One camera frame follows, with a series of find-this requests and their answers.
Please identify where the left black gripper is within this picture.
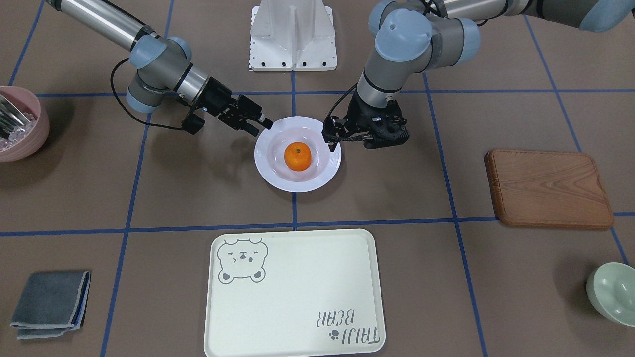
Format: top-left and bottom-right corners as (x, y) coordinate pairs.
(321, 93), (410, 152)

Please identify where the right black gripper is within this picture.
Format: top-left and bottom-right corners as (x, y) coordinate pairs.
(196, 77), (274, 137)

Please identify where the white round plate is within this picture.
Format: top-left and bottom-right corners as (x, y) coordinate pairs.
(254, 116), (343, 192)

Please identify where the orange fruit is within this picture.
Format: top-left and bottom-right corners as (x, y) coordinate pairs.
(283, 142), (313, 172)

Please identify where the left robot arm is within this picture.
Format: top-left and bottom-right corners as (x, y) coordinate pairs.
(322, 0), (634, 151)

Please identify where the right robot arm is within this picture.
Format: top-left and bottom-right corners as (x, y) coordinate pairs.
(49, 0), (273, 136)

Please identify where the cream bear serving tray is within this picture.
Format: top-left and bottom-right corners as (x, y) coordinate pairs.
(203, 229), (387, 357)

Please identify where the wooden cutting board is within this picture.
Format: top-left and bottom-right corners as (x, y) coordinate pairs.
(484, 149), (614, 230)

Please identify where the pink bowl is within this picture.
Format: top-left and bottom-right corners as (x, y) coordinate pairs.
(0, 86), (50, 163)

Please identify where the ice cubes pile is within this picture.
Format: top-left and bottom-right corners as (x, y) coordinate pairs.
(0, 119), (38, 151)

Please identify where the metal scoop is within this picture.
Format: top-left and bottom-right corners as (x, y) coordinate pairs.
(0, 94), (33, 140)

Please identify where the folded grey cloth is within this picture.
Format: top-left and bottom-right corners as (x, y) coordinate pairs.
(10, 271), (92, 340)

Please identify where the green bowl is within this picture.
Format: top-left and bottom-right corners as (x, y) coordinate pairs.
(585, 262), (635, 327)

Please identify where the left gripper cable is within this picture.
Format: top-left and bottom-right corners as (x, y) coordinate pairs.
(324, 83), (359, 121)

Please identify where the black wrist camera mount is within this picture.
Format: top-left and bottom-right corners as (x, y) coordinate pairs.
(181, 113), (205, 135)

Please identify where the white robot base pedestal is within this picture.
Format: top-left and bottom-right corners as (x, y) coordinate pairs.
(248, 0), (338, 72)

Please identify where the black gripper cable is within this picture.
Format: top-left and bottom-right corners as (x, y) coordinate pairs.
(110, 58), (189, 131)

